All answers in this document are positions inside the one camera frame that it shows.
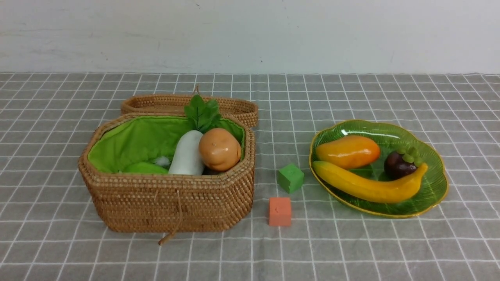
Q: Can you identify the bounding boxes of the brown toy potato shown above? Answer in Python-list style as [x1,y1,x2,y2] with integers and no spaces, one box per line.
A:
[198,128,241,172]

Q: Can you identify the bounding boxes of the white toy radish green leaves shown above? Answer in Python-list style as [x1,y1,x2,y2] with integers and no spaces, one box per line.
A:
[168,94,221,175]

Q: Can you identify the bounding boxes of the orange toy mango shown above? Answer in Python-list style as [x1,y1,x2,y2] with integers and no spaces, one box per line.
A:
[315,135,381,170]

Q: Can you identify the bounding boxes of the green toy bitter gourd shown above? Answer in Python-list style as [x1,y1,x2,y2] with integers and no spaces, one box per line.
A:
[120,162,168,174]

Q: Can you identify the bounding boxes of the yellow toy banana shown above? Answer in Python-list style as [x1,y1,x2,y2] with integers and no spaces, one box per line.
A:
[311,160,428,203]

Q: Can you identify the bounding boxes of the dark purple toy mangosteen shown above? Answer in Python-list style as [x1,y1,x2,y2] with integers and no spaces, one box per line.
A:
[384,146,423,180]

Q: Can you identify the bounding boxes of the woven wicker basket lid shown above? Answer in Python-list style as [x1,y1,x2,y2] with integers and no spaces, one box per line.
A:
[120,85,259,127]

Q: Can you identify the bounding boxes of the green foam cube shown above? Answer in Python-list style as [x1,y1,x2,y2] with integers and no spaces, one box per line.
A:
[277,163,305,194]

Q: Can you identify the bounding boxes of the woven wicker basket green lining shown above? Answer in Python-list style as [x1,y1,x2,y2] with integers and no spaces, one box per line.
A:
[78,113,255,233]

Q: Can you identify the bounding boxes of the orange foam cube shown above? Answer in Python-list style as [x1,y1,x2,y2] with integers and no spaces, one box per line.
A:
[268,196,292,227]

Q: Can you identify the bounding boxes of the green leaf-shaped glass plate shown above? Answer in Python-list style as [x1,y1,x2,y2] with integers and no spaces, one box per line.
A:
[309,119,449,218]

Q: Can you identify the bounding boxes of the grey checked tablecloth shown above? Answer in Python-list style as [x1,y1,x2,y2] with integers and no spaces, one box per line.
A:
[0,72,499,281]

